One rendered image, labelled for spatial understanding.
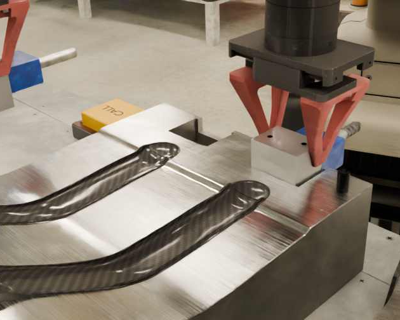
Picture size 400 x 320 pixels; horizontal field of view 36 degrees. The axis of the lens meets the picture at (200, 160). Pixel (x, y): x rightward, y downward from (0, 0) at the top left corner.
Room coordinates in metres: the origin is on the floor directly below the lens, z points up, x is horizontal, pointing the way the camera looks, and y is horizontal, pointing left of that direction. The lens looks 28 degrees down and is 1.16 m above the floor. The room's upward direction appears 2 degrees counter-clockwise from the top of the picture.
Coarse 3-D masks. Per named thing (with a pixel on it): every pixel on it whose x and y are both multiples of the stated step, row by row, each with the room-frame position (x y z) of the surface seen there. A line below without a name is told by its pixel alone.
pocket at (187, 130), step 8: (192, 120) 0.58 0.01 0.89; (200, 120) 0.58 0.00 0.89; (176, 128) 0.56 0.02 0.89; (184, 128) 0.57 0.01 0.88; (192, 128) 0.58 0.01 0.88; (200, 128) 0.58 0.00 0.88; (184, 136) 0.57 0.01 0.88; (192, 136) 0.58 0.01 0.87; (200, 136) 0.58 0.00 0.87; (208, 136) 0.57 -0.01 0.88; (216, 136) 0.57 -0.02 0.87; (200, 144) 0.57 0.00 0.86; (208, 144) 0.57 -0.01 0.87
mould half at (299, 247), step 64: (128, 128) 0.56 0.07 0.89; (0, 192) 0.45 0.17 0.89; (128, 192) 0.45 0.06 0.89; (192, 192) 0.44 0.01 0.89; (320, 192) 0.43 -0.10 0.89; (0, 256) 0.32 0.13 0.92; (64, 256) 0.35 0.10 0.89; (192, 256) 0.36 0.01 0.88; (256, 256) 0.35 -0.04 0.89; (320, 256) 0.39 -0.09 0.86
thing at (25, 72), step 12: (72, 48) 0.67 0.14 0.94; (0, 60) 0.59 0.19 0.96; (24, 60) 0.61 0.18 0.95; (36, 60) 0.62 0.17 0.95; (48, 60) 0.64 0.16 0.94; (60, 60) 0.65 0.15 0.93; (12, 72) 0.60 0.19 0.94; (24, 72) 0.61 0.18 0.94; (36, 72) 0.62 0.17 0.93; (0, 84) 0.58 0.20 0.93; (12, 84) 0.60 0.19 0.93; (24, 84) 0.60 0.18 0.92; (36, 84) 0.61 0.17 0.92; (0, 96) 0.58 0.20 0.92; (12, 96) 0.59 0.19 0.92; (0, 108) 0.58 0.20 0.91
